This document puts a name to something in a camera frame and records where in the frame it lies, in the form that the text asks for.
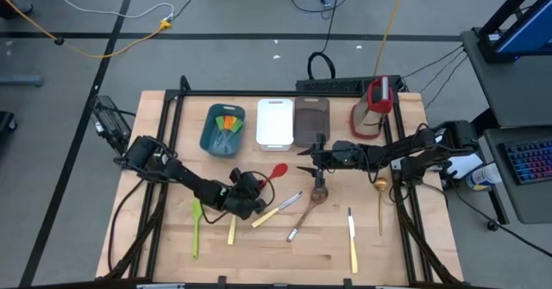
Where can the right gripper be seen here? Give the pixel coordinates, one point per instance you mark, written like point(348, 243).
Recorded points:
point(345, 156)

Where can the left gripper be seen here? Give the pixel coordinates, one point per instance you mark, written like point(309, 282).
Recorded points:
point(239, 198)

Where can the red silicone spoon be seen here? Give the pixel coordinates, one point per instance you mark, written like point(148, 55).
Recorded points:
point(280, 170)

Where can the grey plastic bin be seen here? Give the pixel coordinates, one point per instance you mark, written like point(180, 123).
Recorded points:
point(311, 121)

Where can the white plastic bin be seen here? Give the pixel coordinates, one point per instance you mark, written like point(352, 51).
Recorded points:
point(275, 125)

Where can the dark wooden spoon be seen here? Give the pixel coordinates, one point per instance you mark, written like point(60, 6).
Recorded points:
point(302, 220)

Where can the lime green silicone spoon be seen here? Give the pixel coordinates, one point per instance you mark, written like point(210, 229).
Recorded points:
point(196, 209)

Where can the teal plastic bin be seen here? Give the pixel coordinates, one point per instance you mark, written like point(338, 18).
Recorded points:
point(209, 144)

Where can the gold metal spoon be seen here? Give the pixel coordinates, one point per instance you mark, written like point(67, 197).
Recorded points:
point(380, 184)

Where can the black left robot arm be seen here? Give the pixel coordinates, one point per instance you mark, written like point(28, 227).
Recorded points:
point(190, 181)

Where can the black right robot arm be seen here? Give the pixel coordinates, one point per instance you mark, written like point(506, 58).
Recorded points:
point(409, 148)

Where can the black power strip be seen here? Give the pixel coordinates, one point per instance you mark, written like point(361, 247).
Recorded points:
point(328, 84)

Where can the white paper sheet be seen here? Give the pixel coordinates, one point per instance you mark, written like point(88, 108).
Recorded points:
point(461, 168)

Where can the black mesh controller box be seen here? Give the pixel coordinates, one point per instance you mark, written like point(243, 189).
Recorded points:
point(110, 123)

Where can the grey computer desk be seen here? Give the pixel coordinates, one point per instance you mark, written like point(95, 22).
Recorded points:
point(504, 90)

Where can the rainbow backlit keyboard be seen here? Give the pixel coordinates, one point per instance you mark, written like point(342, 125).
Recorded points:
point(530, 159)

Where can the black computer monitor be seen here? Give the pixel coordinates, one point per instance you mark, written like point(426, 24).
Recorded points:
point(532, 30)

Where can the grey metal table foot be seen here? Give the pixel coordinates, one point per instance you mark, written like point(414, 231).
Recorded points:
point(21, 81)

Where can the black chair caster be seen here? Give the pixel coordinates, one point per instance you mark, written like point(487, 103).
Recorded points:
point(6, 123)

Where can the person's shoe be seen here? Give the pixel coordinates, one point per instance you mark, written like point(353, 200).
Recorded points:
point(15, 10)

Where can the small black frame clip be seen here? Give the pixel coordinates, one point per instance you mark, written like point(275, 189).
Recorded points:
point(347, 283)
point(222, 281)

